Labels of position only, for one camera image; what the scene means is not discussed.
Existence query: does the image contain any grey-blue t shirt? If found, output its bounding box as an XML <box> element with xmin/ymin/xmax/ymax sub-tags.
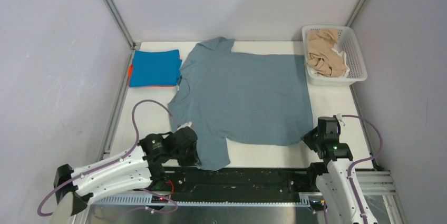
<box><xmin>168</xmin><ymin>37</ymin><xmax>314</xmax><ymax>171</ymax></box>

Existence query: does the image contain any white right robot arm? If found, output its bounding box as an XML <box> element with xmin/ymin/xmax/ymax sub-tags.
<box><xmin>302</xmin><ymin>115</ymin><xmax>378</xmax><ymax>223</ymax></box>

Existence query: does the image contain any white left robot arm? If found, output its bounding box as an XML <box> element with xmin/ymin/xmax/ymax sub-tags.
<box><xmin>54</xmin><ymin>125</ymin><xmax>199</xmax><ymax>215</ymax></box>

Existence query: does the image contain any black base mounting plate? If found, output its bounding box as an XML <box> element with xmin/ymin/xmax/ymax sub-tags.
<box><xmin>147</xmin><ymin>167</ymin><xmax>318</xmax><ymax>200</ymax></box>

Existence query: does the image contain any beige crumpled t shirt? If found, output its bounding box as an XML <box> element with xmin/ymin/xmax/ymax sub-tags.
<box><xmin>306</xmin><ymin>28</ymin><xmax>346</xmax><ymax>77</ymax></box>

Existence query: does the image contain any folded bright blue t shirt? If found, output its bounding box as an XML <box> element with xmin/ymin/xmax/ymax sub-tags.
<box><xmin>128</xmin><ymin>49</ymin><xmax>183</xmax><ymax>88</ymax></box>

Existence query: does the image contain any white plastic laundry basket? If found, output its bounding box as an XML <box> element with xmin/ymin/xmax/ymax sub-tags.
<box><xmin>302</xmin><ymin>25</ymin><xmax>367</xmax><ymax>86</ymax></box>

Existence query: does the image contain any white cloth in basket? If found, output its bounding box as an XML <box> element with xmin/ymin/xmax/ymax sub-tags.
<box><xmin>332</xmin><ymin>43</ymin><xmax>350</xmax><ymax>79</ymax></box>

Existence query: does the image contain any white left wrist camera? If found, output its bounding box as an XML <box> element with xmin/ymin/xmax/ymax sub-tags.
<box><xmin>177</xmin><ymin>122</ymin><xmax>192</xmax><ymax>130</ymax></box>

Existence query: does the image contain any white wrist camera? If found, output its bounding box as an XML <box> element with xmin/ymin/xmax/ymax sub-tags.
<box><xmin>334</xmin><ymin>113</ymin><xmax>346</xmax><ymax>126</ymax></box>
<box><xmin>177</xmin><ymin>122</ymin><xmax>192</xmax><ymax>130</ymax></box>

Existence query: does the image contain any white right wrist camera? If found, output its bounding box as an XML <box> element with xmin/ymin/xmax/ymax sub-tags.
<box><xmin>334</xmin><ymin>113</ymin><xmax>346</xmax><ymax>126</ymax></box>

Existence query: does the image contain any slotted white cable duct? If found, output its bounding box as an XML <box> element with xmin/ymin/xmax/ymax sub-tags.
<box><xmin>95</xmin><ymin>193</ymin><xmax>310</xmax><ymax>207</ymax></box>

